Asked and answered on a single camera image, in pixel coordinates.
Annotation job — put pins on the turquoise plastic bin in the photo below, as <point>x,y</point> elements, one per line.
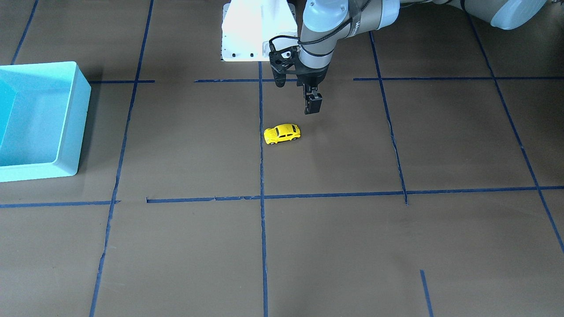
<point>43,110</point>

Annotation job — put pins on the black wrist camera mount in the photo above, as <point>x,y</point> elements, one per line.
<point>282,63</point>

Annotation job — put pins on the white pedestal column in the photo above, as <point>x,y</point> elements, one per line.
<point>248,25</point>

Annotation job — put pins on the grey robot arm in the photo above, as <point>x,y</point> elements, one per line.
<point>325,22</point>

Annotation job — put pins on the yellow beetle toy car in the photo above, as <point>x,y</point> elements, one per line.
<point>281,133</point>

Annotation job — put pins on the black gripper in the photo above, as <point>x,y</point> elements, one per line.
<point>313,75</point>

